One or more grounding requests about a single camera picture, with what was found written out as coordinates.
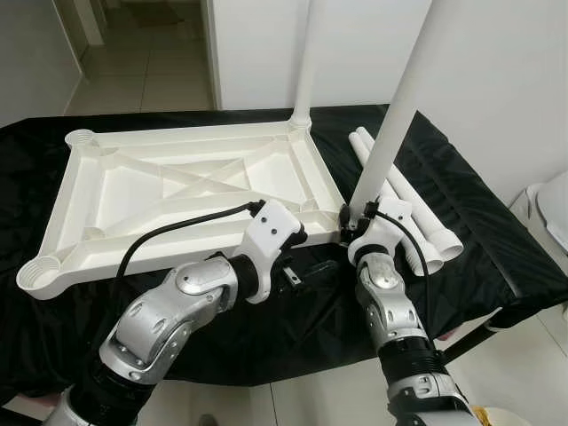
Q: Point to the grey robot foot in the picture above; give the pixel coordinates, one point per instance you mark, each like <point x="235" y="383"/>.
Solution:
<point x="206" y="420"/>

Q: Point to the white round bowl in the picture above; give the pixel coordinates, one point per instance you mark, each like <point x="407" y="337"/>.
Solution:
<point x="515" y="417"/>

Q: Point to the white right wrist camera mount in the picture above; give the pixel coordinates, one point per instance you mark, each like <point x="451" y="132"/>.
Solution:
<point x="386" y="226"/>

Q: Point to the white plastic table leg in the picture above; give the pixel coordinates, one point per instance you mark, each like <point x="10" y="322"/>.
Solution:
<point x="430" y="257"/>
<point x="448" y="241"/>
<point x="399" y="106"/>
<point x="303" y="62"/>

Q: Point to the white plastic chair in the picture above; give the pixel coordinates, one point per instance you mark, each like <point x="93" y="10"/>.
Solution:
<point x="552" y="209"/>

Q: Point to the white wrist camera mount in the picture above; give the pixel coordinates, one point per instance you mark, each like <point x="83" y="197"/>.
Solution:
<point x="271" y="231"/>
<point x="386" y="226"/>

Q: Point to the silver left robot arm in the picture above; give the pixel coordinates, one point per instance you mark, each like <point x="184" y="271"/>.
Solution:
<point x="160" y="319"/>

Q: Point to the white plastic table top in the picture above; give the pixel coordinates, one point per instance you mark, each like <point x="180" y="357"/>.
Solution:
<point x="133" y="186"/>

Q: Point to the black table cloth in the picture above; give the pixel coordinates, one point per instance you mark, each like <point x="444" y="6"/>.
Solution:
<point x="479" y="293"/>

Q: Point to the yellow cloth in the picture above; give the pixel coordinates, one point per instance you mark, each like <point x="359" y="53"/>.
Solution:
<point x="481" y="415"/>

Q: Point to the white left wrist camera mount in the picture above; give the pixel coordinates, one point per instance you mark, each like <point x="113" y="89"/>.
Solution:
<point x="271" y="231"/>

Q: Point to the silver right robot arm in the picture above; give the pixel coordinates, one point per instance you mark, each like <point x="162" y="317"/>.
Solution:
<point x="395" y="311"/>

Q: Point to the pink round object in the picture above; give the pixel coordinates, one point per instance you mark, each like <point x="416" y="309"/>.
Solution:
<point x="448" y="334"/>

